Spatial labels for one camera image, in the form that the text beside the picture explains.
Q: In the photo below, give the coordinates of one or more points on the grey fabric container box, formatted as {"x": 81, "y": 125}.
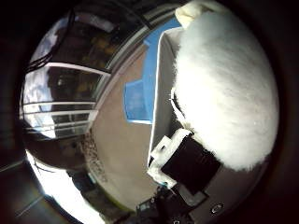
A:
{"x": 165, "y": 93}

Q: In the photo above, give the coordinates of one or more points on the blue floor mat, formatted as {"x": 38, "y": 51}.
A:
{"x": 135, "y": 102}

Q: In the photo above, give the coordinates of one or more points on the white bunny plush toy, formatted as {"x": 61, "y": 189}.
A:
{"x": 224, "y": 90}

